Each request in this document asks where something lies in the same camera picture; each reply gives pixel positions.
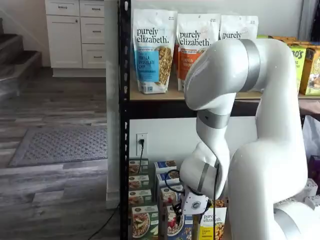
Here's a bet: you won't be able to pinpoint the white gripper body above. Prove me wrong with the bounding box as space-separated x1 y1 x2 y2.
183 190 210 216

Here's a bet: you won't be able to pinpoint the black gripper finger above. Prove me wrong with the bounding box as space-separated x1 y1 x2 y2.
171 202 185 225

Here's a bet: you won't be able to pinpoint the yellow purely elizabeth box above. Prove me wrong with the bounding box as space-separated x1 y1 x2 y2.
198 207 228 240
209 198 227 210

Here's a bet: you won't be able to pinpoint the green apple cinnamon oatmeal box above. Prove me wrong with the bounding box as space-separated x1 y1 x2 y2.
131 204 160 239
128 174 150 191
128 188 153 207
128 158 150 176

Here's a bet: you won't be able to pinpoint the wooden shelf board with bags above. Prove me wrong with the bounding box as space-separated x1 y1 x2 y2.
129 86 320 102

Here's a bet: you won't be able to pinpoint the white organic pantry box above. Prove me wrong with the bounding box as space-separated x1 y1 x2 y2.
304 194 320 211
303 178 319 199

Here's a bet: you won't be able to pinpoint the green Bobo's apple pie box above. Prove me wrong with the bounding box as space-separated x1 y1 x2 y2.
284 44 307 95

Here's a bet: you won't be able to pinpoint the purple package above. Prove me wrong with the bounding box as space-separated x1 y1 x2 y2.
309 154 320 180

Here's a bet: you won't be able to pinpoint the white plastic bag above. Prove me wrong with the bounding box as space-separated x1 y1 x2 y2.
302 114 320 156

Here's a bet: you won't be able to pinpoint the grey door mat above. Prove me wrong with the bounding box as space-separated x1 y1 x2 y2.
8 125 109 168

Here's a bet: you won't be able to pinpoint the orange purely elizabeth granola bag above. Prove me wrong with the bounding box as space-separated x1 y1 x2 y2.
176 12 222 92

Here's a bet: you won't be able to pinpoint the blue purely elizabeth granola bag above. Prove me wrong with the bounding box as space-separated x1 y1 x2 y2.
132 9 179 96

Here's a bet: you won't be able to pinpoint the red purely elizabeth granola bag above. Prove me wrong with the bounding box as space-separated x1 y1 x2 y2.
219 14 260 41

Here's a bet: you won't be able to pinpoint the white drawer cabinet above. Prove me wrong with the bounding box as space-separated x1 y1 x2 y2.
45 0 107 78

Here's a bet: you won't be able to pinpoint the grey curtain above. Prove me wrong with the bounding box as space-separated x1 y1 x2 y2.
298 0 320 44

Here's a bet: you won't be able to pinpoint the grey wooden stairs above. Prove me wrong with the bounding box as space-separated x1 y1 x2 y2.
0 17 42 101

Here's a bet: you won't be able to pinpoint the black floor cable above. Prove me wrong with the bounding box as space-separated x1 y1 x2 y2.
87 201 121 240

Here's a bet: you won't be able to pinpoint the black power cord with plug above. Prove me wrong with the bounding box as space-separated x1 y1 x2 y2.
138 138 146 162

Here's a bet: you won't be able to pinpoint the white wall outlet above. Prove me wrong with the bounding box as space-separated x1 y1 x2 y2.
135 132 149 157

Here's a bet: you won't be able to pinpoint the black metal shelf frame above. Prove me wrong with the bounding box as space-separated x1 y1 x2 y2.
117 0 320 240

